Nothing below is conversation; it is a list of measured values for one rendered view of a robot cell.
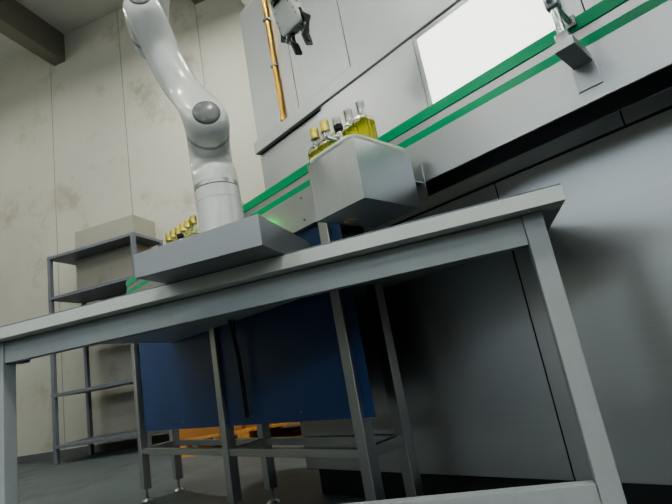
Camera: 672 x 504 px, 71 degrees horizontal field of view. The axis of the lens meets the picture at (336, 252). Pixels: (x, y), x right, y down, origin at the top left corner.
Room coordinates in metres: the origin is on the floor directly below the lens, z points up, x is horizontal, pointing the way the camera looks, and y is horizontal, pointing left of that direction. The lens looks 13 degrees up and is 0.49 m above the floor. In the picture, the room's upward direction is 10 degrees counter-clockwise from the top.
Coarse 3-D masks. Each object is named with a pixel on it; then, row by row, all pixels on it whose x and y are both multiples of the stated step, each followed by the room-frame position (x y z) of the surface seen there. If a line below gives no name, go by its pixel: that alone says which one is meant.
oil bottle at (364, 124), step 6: (360, 114) 1.38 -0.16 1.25; (366, 114) 1.38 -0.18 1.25; (354, 120) 1.40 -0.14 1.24; (360, 120) 1.38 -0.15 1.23; (366, 120) 1.38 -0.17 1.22; (372, 120) 1.40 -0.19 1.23; (354, 126) 1.40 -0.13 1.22; (360, 126) 1.39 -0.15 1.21; (366, 126) 1.38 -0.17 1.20; (372, 126) 1.40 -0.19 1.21; (354, 132) 1.41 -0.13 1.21; (360, 132) 1.39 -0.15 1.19; (366, 132) 1.38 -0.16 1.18; (372, 132) 1.39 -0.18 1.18
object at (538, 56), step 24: (624, 0) 0.85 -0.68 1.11; (648, 0) 0.82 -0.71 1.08; (600, 24) 0.89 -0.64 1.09; (624, 24) 0.86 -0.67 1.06; (528, 48) 0.99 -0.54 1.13; (552, 48) 0.96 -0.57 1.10; (504, 72) 1.04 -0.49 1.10; (528, 72) 1.00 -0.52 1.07; (456, 96) 1.13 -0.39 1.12; (480, 96) 1.09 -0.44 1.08; (408, 120) 1.25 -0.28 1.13; (432, 120) 1.20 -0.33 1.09; (408, 144) 1.26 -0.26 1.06
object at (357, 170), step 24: (360, 144) 1.04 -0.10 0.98; (312, 168) 1.13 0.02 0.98; (336, 168) 1.07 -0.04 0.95; (360, 168) 1.02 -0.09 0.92; (384, 168) 1.09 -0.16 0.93; (408, 168) 1.16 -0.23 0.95; (312, 192) 1.14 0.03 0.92; (336, 192) 1.08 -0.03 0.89; (360, 192) 1.03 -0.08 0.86; (384, 192) 1.08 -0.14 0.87; (408, 192) 1.15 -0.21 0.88; (336, 216) 1.12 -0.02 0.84; (360, 216) 1.16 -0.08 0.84; (384, 216) 1.20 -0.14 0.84
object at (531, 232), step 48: (432, 240) 0.99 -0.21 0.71; (480, 240) 0.96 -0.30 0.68; (528, 240) 0.93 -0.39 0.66; (240, 288) 1.12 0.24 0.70; (288, 288) 1.08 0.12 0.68; (336, 288) 1.05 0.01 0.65; (48, 336) 1.28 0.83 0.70; (96, 336) 1.24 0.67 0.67; (576, 336) 0.92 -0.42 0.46; (0, 384) 1.33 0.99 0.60; (576, 384) 0.93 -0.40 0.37; (0, 432) 1.33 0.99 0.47; (0, 480) 1.33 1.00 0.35
